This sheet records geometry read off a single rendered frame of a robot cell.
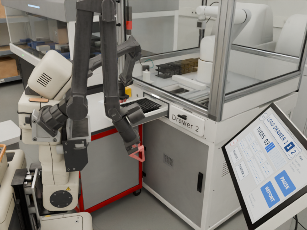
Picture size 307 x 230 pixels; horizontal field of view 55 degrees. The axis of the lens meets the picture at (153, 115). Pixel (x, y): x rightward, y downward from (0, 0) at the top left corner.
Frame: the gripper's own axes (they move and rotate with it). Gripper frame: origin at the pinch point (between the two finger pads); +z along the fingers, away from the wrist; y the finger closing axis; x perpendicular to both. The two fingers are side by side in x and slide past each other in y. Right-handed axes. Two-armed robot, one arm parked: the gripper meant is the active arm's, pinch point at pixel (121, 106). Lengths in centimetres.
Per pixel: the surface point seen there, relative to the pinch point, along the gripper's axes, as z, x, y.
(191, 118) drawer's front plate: -10, 2, -61
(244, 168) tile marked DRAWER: -23, 48, -112
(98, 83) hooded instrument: 1, -25, 52
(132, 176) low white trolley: 57, 3, -13
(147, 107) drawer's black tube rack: -9.3, 4.4, -28.3
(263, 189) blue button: -26, 59, -123
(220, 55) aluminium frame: -52, 3, -75
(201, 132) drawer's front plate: -5, 4, -70
